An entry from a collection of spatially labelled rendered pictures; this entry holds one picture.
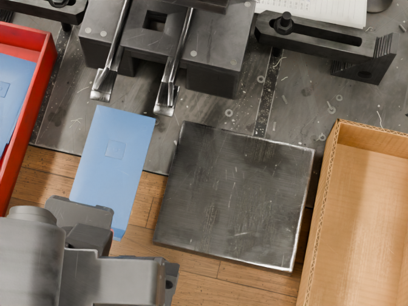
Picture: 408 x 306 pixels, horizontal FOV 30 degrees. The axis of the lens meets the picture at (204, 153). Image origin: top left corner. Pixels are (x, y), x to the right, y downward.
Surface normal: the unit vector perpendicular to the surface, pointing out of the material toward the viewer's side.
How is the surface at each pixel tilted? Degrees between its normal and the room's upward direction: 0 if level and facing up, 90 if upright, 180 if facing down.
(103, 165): 1
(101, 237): 60
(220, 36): 0
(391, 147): 90
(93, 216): 31
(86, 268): 4
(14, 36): 90
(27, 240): 19
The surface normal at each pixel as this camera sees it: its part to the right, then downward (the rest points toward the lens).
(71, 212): -0.06, 0.18
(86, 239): 0.23, -0.96
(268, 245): 0.04, -0.34
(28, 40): -0.22, 0.91
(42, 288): 0.68, -0.22
